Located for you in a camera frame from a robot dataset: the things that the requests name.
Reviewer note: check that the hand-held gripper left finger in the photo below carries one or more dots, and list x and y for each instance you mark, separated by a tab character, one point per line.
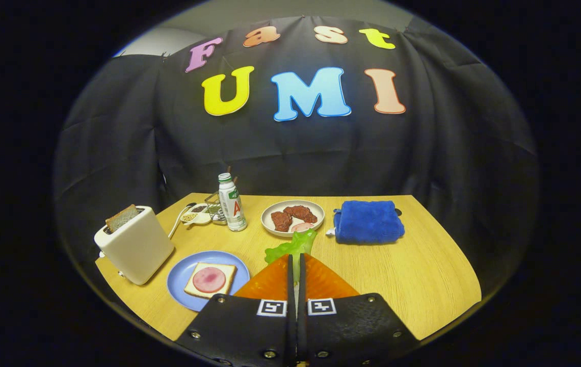
249	331

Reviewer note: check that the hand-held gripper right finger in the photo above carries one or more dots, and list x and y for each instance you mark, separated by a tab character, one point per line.
351	331

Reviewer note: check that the green lettuce leaf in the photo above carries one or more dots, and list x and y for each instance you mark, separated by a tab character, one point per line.
295	244

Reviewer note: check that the thick brown crust bread slice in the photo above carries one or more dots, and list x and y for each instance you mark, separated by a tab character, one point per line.
121	218

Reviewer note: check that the flat sandwich bread slice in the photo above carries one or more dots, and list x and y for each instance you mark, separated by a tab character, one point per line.
229	272

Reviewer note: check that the round pink ham slice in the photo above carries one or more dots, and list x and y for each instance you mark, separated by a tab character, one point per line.
209	280

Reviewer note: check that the round blue plate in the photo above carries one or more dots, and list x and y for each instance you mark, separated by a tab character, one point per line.
178	280

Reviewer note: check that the folded blue towel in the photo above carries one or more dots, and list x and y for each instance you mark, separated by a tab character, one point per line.
369	221

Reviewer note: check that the dark red meat piece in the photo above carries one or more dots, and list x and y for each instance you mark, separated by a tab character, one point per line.
281	221
301	213

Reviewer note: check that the pale pink ham slice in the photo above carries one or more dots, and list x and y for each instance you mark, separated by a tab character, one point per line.
301	227

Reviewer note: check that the round cream plate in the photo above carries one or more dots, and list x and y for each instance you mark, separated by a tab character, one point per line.
318	211

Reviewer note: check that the white compartment condiment dish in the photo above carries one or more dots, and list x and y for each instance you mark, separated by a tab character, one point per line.
194	216

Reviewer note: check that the white bottle green cap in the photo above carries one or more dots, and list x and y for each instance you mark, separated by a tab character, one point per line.
232	204

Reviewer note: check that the white toaster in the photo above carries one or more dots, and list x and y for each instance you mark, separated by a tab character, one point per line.
137	250

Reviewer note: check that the black backdrop cloth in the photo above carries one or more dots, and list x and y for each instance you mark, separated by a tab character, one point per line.
321	153

